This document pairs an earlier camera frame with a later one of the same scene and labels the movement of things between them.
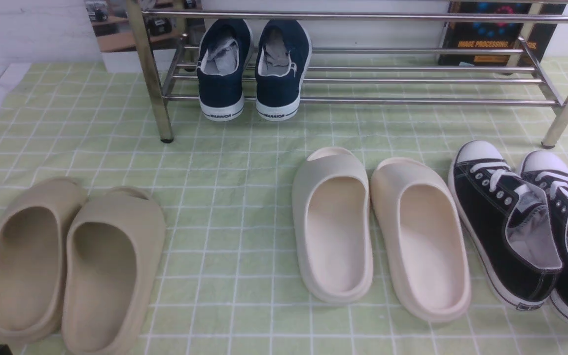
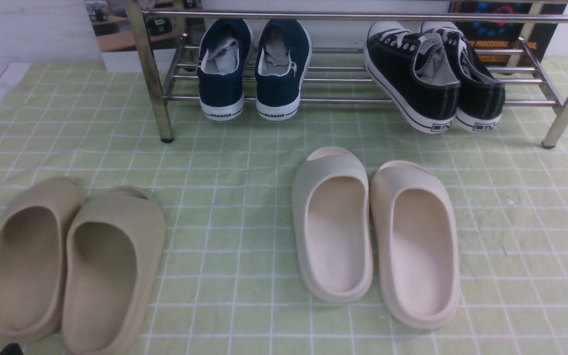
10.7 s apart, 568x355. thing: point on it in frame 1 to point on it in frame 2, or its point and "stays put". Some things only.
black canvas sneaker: x=510 y=223 to x=412 y=75
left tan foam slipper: x=26 y=266 stays put
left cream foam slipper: x=331 y=205 stays put
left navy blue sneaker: x=223 y=58 stays put
